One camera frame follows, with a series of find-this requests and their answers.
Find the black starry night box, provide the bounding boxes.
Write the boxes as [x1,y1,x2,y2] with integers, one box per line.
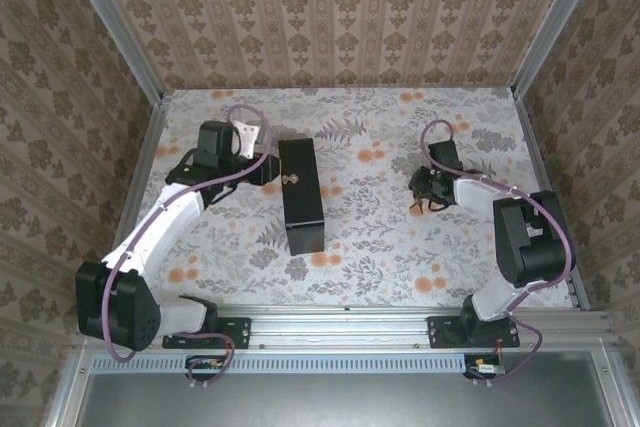
[277,137,326,257]

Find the floral tablecloth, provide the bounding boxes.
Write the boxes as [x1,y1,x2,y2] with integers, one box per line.
[114,87,574,308]

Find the grey metal panel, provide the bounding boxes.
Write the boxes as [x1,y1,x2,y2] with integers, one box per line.
[74,352,617,427]

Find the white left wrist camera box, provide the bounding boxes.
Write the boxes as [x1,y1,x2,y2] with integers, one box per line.
[230,119,262,159]

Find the aluminium side frame rail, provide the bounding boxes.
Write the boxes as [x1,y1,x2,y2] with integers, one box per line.
[94,96,172,313]
[514,90,592,311]

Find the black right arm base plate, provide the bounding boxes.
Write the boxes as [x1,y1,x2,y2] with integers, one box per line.
[428,315,521,350]

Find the aluminium frame post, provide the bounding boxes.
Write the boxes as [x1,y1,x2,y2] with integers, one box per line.
[512,0,609,98]
[57,0,166,104]

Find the aluminium front frame rail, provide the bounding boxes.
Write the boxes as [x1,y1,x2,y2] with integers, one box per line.
[74,305,614,349]

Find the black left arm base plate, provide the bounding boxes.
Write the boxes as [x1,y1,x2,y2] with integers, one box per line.
[162,315,251,350]

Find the black cable connector block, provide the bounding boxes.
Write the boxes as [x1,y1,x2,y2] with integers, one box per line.
[463,352,505,382]
[185,354,227,382]

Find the grey slotted cable duct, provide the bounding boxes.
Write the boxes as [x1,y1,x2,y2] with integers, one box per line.
[92,354,474,375]

